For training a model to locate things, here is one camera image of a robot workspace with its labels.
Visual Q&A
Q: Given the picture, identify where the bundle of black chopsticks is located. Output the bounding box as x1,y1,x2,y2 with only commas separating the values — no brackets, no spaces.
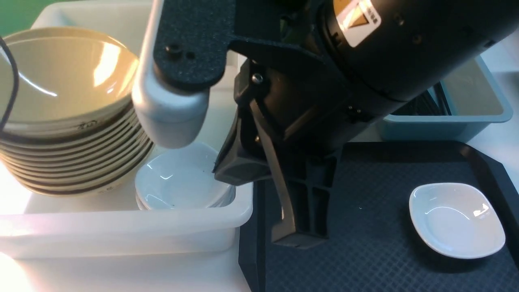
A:
393,82,452,116

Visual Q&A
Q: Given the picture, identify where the black serving tray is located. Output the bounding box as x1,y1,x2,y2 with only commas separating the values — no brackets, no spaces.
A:
238,141,519,292

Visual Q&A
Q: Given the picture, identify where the blue-grey chopstick bin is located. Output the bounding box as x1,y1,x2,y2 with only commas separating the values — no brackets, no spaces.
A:
376,56,513,142

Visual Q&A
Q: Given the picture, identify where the stack of yellow noodle bowls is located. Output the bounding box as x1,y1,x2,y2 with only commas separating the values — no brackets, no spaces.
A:
1,26,154,196

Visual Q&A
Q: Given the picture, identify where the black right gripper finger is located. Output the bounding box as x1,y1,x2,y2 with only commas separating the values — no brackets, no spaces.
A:
250,100,297,244
280,151,338,249

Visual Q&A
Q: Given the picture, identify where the stack of white sauce dishes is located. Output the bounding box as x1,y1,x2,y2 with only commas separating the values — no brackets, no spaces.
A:
135,143,235,210

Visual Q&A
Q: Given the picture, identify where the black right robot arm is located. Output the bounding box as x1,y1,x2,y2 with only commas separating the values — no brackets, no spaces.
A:
214,0,518,248

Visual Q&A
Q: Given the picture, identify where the white square sauce dish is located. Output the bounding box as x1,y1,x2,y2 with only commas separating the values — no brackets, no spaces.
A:
408,182,506,260

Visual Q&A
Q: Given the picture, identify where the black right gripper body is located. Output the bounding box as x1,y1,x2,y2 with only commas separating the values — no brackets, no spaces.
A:
213,58,390,185

